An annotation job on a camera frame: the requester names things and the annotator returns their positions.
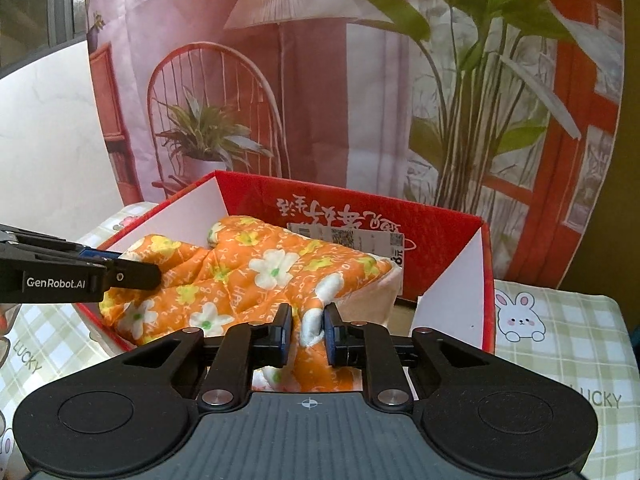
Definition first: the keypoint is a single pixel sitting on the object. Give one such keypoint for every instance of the red strawberry cardboard box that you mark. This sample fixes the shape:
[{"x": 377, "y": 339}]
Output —
[{"x": 443, "y": 255}]

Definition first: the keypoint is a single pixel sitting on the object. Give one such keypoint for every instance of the printed room scene backdrop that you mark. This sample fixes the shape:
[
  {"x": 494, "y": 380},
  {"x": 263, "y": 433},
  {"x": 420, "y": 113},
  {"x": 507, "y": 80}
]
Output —
[{"x": 506, "y": 109}]

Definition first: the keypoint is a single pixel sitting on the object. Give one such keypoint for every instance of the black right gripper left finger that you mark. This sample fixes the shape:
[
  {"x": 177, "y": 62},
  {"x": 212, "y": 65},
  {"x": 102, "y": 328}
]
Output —
[{"x": 271, "y": 342}]

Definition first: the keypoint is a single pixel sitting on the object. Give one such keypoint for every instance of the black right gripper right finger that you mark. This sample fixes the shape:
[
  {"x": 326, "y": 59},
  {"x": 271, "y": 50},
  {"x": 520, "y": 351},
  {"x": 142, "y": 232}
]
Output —
[{"x": 344, "y": 341}]

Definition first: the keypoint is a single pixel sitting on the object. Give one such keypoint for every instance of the green plaid bunny tablecloth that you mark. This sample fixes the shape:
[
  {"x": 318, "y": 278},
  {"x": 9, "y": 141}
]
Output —
[{"x": 576, "y": 339}]

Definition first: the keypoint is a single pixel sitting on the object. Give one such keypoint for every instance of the orange floral quilted cloth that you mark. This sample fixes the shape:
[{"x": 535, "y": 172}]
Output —
[{"x": 246, "y": 270}]

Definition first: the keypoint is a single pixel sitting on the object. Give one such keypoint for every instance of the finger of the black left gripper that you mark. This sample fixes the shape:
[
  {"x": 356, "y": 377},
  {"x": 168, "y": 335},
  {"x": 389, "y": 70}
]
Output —
[{"x": 124, "y": 273}]

